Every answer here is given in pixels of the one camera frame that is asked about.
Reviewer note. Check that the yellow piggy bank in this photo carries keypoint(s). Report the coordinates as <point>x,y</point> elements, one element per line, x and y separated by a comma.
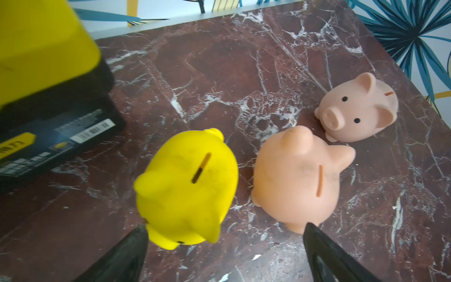
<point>187,189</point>

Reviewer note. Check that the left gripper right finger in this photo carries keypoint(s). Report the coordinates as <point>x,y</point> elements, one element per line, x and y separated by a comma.
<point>329,262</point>

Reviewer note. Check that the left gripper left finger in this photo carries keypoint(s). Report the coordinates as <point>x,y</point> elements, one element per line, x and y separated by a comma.
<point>123,262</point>

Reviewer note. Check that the pink piggy bank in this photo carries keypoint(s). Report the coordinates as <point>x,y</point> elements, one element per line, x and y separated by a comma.
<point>357,109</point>

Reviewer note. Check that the yellow black toolbox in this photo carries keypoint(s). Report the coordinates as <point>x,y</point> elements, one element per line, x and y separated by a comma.
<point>55,87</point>

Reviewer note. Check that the orange piggy bank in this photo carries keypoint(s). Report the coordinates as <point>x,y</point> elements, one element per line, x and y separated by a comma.
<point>297,177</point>

